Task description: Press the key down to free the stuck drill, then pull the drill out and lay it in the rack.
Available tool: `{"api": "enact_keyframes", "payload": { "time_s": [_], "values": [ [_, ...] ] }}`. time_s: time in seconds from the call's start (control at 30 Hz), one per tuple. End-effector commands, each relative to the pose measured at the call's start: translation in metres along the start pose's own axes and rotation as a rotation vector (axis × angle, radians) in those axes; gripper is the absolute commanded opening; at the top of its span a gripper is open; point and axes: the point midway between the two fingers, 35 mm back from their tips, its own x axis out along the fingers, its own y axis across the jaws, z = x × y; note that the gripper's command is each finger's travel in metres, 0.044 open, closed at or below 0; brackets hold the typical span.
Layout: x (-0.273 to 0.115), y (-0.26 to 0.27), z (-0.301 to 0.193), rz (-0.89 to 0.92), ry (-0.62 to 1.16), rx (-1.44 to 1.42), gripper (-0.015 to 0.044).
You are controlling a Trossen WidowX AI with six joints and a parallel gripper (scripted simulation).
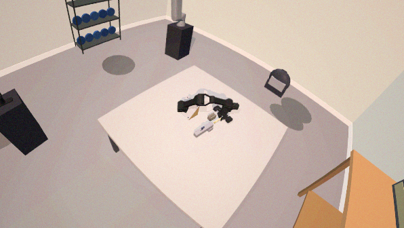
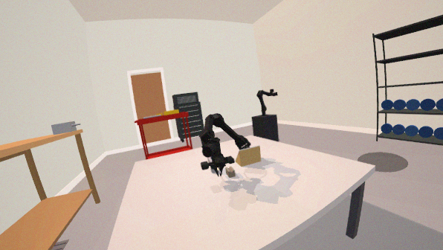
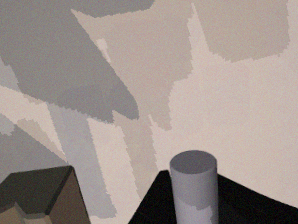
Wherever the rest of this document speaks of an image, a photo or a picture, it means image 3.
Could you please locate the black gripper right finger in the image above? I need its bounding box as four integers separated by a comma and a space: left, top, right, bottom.
217, 173, 298, 224

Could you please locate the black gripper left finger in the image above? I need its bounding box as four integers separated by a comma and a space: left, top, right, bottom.
128, 171, 177, 224

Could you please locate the grey cylinder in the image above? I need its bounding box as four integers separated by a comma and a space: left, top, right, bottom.
169, 151, 218, 224

